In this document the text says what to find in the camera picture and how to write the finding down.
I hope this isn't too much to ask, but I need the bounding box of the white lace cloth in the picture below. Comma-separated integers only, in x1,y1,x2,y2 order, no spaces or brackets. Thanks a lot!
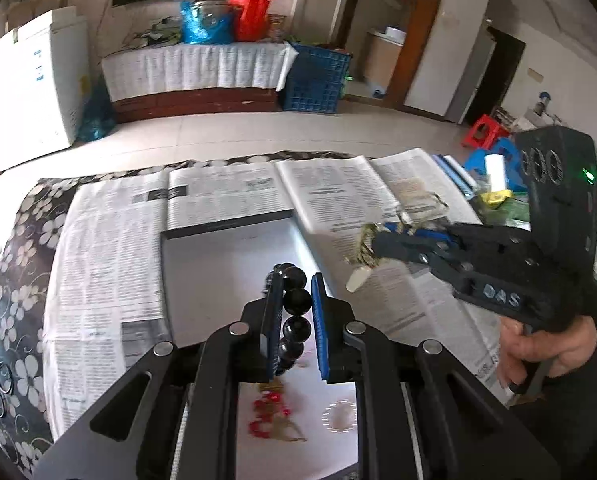
102,40,299,102

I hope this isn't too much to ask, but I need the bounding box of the blue plastic crate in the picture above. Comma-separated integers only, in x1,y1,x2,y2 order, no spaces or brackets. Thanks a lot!
278,42,353,115

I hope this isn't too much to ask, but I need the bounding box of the red plastic stool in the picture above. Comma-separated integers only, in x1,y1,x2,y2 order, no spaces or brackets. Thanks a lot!
462,114,510,151

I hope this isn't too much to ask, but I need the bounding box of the red plastic bag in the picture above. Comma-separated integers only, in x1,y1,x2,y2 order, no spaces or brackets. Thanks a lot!
228,0,278,42

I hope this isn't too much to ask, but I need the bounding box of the side table with lace cloth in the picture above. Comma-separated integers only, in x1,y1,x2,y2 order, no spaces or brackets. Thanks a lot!
498,107,561,136

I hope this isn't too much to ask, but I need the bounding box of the white chest freezer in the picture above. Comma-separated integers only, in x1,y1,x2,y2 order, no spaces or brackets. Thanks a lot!
0,7,93,173

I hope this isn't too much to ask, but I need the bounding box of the white shallow box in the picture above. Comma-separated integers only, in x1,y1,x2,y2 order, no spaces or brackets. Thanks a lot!
160,208,374,480

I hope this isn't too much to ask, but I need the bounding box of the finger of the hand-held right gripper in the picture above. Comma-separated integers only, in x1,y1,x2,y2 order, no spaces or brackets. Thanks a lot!
371,234,471,286
382,223,484,241

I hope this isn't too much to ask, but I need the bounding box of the person's right forearm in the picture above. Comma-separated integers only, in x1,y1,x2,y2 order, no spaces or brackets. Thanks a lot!
523,305,597,480

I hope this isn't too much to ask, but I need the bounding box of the wooden cabinet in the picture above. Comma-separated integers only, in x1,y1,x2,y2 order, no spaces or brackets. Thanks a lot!
103,87,283,124

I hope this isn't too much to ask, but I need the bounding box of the blue bag on floor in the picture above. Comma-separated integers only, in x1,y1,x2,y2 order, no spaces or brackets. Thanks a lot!
78,77,117,144

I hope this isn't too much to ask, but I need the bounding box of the person's right hand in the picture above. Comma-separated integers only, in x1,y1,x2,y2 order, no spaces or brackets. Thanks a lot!
495,316,597,387

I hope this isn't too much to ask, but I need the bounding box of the yellow packet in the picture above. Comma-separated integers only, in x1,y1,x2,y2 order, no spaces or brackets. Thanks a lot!
479,190,514,211

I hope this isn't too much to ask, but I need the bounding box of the stack of blue notebooks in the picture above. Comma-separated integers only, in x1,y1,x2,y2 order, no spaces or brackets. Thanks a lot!
431,154,479,196

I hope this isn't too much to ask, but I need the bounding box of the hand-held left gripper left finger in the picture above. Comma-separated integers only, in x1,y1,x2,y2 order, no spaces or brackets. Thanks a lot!
33,272,285,480

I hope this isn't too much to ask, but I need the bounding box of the blue plastic bag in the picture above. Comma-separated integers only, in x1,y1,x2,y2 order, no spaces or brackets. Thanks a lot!
180,0,234,45

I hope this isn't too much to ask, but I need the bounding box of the black floral tablecloth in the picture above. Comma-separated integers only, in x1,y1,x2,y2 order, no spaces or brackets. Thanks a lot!
0,149,364,478

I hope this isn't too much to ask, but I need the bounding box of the blue plastic stool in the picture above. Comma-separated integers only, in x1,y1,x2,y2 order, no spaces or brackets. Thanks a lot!
465,137,529,192

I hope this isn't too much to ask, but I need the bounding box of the gold chain red bead necklace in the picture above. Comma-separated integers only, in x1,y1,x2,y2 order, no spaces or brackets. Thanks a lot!
248,382,309,443

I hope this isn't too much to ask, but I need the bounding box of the open newspaper spread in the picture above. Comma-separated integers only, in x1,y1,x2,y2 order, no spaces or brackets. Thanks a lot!
166,147,511,406

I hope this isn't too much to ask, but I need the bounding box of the white paper roll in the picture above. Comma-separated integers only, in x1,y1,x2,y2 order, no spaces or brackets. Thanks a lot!
484,154,509,193

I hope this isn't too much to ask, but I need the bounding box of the black bead bracelet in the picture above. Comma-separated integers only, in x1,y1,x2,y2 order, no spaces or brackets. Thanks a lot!
266,262,313,378

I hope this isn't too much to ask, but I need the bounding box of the clear crystal bracelet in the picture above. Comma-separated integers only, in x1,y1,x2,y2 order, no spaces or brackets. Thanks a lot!
322,399,357,432

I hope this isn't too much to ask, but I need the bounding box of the green packet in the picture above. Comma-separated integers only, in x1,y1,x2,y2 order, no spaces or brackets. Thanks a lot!
502,195,534,231

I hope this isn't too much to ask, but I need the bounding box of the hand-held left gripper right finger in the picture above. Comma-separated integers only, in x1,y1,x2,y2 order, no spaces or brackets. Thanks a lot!
311,272,561,480

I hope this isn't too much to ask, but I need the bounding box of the snack bag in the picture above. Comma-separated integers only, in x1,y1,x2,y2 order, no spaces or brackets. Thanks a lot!
268,12,287,44

